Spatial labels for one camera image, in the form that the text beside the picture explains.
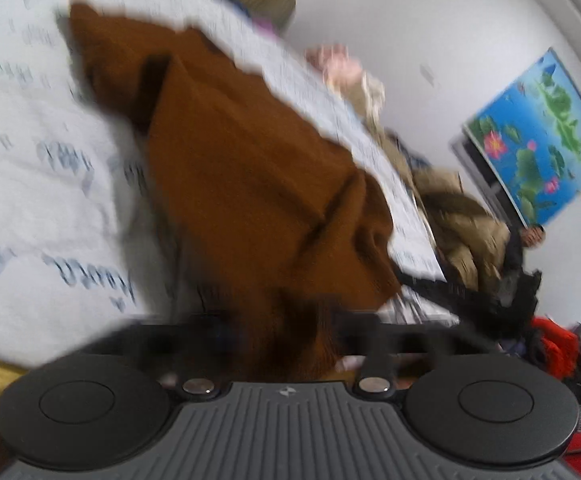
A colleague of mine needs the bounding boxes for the white script-printed bed quilt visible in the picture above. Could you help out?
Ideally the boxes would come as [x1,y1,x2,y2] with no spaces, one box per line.
[0,0,461,366]

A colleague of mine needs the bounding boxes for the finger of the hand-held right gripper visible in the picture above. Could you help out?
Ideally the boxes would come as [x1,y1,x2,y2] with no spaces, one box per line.
[393,267,494,318]

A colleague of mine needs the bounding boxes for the olive jacket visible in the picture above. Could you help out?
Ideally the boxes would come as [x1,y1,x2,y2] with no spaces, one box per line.
[371,130,514,293]

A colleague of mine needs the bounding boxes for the lotus wall poster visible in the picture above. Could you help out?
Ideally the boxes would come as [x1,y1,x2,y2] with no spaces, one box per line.
[463,47,581,228]

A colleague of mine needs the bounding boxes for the person's upper body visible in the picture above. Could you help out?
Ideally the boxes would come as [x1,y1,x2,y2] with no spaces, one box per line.
[503,224,546,286]

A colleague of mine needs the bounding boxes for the red knitted scarf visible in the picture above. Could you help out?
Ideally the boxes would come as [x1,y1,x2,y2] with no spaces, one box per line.
[528,316,581,382]

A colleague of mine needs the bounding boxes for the brown knitted sweater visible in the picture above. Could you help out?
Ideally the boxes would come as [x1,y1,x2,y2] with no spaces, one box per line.
[68,2,404,386]

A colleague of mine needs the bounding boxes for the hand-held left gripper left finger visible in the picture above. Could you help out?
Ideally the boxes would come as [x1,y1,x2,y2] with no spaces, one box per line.
[120,317,231,398]

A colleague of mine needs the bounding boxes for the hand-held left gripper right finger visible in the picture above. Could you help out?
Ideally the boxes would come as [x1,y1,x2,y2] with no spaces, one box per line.
[331,310,501,397]

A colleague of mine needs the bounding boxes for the pink clothes pile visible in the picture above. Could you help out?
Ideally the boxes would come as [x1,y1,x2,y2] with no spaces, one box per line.
[305,44,364,88]

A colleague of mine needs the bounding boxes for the purple cloth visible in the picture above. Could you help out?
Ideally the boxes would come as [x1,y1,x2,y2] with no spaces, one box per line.
[250,15,277,37]

